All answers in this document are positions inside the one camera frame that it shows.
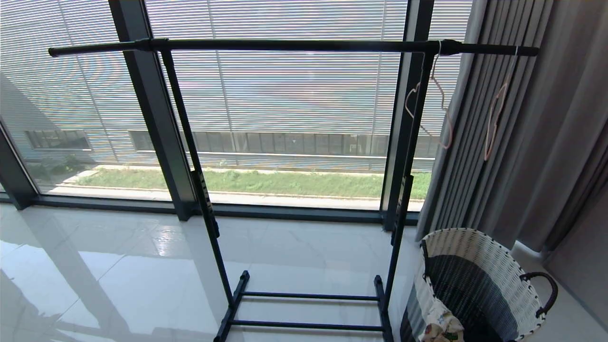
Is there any pink clothes hanger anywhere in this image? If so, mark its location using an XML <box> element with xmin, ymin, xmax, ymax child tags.
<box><xmin>483</xmin><ymin>47</ymin><xmax>518</xmax><ymax>162</ymax></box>
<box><xmin>405</xmin><ymin>53</ymin><xmax>453</xmax><ymax>151</ymax></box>

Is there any black clothes rack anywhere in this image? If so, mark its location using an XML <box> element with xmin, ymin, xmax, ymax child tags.
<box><xmin>47</xmin><ymin>38</ymin><xmax>540</xmax><ymax>342</ymax></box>

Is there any white laundry basket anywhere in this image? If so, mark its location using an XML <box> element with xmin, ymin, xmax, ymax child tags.
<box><xmin>400</xmin><ymin>228</ymin><xmax>559</xmax><ymax>342</ymax></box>

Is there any window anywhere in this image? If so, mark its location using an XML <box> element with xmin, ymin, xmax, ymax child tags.
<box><xmin>0</xmin><ymin>0</ymin><xmax>475</xmax><ymax>227</ymax></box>

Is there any cream printed garment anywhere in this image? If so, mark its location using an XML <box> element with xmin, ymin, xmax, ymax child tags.
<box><xmin>418</xmin><ymin>304</ymin><xmax>465</xmax><ymax>342</ymax></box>

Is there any beige curtain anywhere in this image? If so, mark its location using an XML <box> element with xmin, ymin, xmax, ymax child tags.
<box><xmin>416</xmin><ymin>0</ymin><xmax>608</xmax><ymax>253</ymax></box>

